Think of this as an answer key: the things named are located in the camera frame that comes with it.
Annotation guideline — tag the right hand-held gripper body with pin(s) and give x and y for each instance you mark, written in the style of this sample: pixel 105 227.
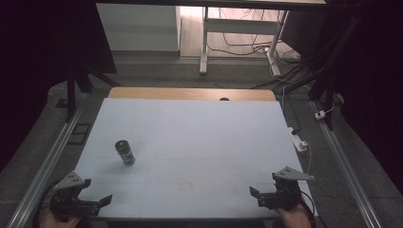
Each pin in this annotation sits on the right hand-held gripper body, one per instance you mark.
pixel 286 193

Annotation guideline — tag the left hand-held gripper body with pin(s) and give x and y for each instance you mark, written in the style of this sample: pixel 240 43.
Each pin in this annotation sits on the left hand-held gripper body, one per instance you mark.
pixel 68 198

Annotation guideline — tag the person's left hand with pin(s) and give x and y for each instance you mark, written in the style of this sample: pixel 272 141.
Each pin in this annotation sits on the person's left hand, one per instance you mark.
pixel 58 222

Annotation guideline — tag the person's right hand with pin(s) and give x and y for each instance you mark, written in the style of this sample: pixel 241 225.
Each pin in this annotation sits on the person's right hand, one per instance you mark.
pixel 294 219

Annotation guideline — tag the white power strip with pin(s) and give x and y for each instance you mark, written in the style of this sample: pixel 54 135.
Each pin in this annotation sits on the white power strip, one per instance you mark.
pixel 297 141

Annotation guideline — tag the small dark-lidded spice jar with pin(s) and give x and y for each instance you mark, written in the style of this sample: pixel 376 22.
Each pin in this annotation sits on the small dark-lidded spice jar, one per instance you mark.
pixel 125 153

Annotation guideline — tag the black floor plate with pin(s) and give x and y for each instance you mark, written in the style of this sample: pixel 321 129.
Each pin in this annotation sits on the black floor plate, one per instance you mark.
pixel 80 133

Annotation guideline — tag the white table cover sheet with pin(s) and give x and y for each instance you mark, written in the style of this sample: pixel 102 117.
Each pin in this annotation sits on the white table cover sheet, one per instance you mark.
pixel 196 152

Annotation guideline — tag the small white adapter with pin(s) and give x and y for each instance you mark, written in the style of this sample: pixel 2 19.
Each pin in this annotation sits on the small white adapter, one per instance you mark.
pixel 320 114

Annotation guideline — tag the black tripod stand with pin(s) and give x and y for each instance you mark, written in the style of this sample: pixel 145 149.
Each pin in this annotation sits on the black tripod stand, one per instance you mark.
pixel 76 85

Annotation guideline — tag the black metal stand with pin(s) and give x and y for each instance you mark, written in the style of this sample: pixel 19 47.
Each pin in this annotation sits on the black metal stand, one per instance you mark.
pixel 326 82

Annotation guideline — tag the black curtain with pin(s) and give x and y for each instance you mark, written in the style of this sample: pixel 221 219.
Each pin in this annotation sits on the black curtain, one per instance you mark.
pixel 370 79
pixel 41 63

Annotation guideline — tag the white cabinet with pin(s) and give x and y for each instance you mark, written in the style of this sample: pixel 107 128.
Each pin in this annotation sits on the white cabinet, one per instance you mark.
pixel 138 27

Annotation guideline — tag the aluminium rail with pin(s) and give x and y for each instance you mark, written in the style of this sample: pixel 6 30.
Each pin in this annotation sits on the aluminium rail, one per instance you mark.
pixel 345 171
pixel 47 164

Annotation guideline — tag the white metal desk frame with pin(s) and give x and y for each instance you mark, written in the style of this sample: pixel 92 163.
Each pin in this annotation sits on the white metal desk frame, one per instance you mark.
pixel 240 27

